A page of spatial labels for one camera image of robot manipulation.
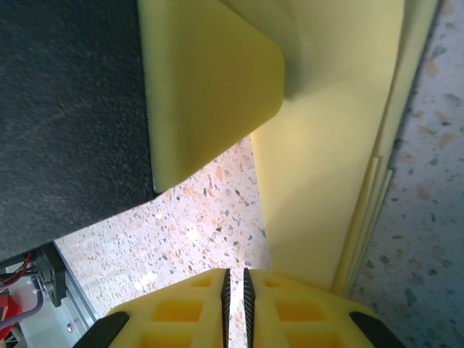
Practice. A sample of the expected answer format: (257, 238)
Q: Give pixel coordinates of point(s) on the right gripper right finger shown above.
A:
(301, 315)

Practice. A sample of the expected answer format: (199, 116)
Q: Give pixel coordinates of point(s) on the red plastic connector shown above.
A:
(7, 308)

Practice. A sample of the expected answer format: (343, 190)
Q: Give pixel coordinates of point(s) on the aluminium mounting rail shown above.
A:
(78, 301)

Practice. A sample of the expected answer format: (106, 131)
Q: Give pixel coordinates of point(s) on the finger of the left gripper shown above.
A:
(72, 108)

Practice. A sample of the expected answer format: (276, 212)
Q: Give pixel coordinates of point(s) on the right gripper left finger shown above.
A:
(174, 315)

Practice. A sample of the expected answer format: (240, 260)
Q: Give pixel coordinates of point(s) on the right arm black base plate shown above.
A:
(50, 275)

